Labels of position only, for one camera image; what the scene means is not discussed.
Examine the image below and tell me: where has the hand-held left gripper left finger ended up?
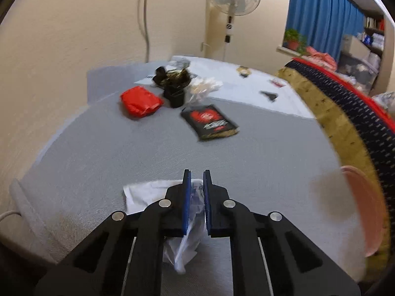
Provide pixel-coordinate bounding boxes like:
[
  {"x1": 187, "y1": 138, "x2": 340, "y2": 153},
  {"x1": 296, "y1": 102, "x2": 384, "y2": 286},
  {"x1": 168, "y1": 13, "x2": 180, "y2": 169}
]
[{"x1": 34, "y1": 169, "x2": 193, "y2": 296}]

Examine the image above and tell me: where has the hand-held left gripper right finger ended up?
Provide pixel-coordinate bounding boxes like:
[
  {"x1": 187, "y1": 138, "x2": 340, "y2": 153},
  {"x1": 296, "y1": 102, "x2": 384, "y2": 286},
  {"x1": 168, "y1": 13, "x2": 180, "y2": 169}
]
[{"x1": 202, "y1": 169, "x2": 361, "y2": 296}]

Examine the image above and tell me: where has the white paper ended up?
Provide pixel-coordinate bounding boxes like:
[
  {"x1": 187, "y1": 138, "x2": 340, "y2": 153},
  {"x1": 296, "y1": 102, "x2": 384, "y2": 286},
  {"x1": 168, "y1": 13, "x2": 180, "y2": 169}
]
[{"x1": 123, "y1": 179, "x2": 207, "y2": 274}]

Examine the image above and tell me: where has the black snack packet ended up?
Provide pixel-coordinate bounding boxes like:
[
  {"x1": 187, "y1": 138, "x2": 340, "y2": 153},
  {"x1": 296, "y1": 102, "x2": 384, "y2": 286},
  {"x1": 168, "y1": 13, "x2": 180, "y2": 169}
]
[{"x1": 180, "y1": 104, "x2": 240, "y2": 142}]

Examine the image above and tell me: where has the small black cup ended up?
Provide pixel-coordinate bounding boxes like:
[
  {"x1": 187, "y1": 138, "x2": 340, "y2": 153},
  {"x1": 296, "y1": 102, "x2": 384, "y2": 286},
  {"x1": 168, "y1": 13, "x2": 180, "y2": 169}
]
[{"x1": 163, "y1": 88, "x2": 186, "y2": 108}]

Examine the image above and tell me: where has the red wrapper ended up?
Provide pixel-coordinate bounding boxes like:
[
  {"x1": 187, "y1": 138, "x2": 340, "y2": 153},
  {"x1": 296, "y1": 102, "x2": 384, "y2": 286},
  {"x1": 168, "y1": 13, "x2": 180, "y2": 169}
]
[{"x1": 120, "y1": 86, "x2": 164, "y2": 120}]

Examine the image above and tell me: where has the clear plastic bag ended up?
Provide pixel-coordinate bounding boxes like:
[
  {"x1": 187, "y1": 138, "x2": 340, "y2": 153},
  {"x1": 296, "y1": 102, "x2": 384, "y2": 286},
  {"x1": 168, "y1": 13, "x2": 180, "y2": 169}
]
[{"x1": 187, "y1": 77, "x2": 223, "y2": 104}]

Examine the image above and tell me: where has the dark camouflage wrapper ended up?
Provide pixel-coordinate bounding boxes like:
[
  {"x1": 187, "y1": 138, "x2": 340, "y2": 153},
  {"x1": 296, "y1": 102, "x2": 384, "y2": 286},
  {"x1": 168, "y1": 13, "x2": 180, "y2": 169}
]
[{"x1": 153, "y1": 66, "x2": 192, "y2": 90}]

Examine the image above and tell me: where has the pink waste bin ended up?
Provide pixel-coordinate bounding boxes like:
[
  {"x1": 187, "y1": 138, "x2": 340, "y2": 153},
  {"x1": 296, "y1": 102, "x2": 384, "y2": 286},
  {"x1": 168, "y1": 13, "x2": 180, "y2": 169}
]
[{"x1": 339, "y1": 166, "x2": 388, "y2": 258}]

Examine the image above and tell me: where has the white printed sheet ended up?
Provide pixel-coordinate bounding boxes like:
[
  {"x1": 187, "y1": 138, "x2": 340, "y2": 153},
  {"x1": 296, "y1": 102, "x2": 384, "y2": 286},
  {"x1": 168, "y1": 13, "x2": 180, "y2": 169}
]
[{"x1": 134, "y1": 55, "x2": 317, "y2": 119}]

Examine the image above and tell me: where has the bed with red star blanket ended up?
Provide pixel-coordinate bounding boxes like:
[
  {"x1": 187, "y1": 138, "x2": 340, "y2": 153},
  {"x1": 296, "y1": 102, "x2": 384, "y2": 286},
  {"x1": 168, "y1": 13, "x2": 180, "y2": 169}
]
[{"x1": 275, "y1": 57, "x2": 395, "y2": 253}]

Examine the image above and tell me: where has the potted green plant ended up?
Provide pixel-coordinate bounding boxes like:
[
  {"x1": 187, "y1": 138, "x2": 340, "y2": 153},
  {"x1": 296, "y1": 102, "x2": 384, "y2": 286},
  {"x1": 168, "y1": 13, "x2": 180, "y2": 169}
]
[{"x1": 283, "y1": 28, "x2": 307, "y2": 53}]

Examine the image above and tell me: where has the pink folded cloth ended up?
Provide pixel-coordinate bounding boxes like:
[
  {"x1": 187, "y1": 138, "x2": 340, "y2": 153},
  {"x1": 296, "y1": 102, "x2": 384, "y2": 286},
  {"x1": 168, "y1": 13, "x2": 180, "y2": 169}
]
[{"x1": 305, "y1": 47, "x2": 338, "y2": 70}]

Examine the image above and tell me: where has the clear storage bin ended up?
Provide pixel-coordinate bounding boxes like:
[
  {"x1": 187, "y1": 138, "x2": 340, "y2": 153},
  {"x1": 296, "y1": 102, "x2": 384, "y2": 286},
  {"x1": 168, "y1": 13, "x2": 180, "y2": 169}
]
[{"x1": 338, "y1": 52, "x2": 378, "y2": 94}]

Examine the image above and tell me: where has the grey storage box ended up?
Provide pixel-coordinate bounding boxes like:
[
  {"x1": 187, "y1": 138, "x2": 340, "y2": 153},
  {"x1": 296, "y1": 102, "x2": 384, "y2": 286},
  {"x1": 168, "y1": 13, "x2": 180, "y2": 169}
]
[{"x1": 341, "y1": 34, "x2": 366, "y2": 57}]

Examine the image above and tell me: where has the blue curtain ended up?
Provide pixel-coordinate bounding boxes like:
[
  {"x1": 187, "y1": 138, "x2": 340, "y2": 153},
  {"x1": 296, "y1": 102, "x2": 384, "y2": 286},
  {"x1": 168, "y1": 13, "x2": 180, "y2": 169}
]
[{"x1": 285, "y1": 0, "x2": 366, "y2": 59}]

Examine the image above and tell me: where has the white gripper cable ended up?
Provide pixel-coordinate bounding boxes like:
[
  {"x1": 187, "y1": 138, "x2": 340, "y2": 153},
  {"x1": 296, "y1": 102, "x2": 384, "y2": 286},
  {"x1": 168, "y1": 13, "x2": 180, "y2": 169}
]
[{"x1": 0, "y1": 210, "x2": 20, "y2": 222}]

